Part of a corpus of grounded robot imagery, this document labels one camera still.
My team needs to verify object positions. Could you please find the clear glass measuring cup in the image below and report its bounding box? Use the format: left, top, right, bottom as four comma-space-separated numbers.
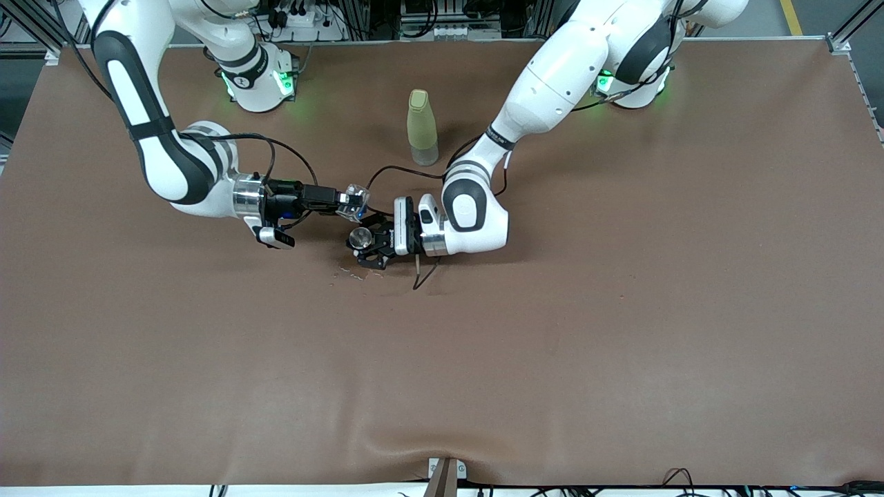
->
336, 183, 372, 223

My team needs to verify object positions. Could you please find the brown liquid puddle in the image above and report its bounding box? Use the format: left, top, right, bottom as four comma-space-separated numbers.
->
330, 266, 386, 285

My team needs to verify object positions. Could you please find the yellow-green plastic bottle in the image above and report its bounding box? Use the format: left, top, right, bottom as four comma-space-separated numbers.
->
406, 88, 440, 167

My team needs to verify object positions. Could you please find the brown table mat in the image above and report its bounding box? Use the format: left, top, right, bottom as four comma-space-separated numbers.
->
0, 38, 884, 487

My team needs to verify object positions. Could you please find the white power strip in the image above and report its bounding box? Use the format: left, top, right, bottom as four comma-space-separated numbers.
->
266, 6, 346, 42

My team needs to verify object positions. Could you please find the white socket bar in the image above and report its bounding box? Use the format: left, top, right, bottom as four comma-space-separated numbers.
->
430, 24, 503, 41

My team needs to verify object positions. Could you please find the brown angled bar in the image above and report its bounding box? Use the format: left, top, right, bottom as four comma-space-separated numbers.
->
423, 458, 459, 497

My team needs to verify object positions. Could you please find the thin black strap loop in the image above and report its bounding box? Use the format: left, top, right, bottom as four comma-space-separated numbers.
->
412, 254, 441, 291

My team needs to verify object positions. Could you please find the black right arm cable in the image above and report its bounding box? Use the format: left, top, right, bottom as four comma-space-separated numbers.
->
183, 131, 320, 228

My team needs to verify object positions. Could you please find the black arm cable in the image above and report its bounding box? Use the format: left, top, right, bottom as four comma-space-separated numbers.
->
183, 131, 320, 228
366, 135, 512, 208

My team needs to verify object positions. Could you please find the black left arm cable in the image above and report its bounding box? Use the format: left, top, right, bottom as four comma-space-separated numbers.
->
366, 135, 512, 208

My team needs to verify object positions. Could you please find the grey metal edge bracket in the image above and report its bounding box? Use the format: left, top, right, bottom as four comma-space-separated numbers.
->
427, 458, 468, 480

